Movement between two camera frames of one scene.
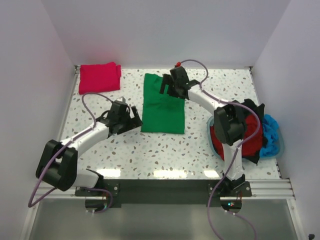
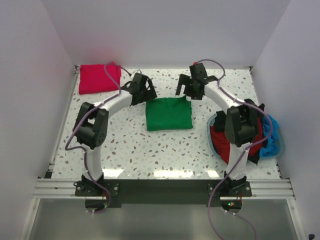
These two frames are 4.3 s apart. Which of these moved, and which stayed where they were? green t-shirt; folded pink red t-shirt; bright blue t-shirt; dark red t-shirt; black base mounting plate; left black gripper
Moved: green t-shirt; left black gripper
Stayed: bright blue t-shirt; dark red t-shirt; folded pink red t-shirt; black base mounting plate
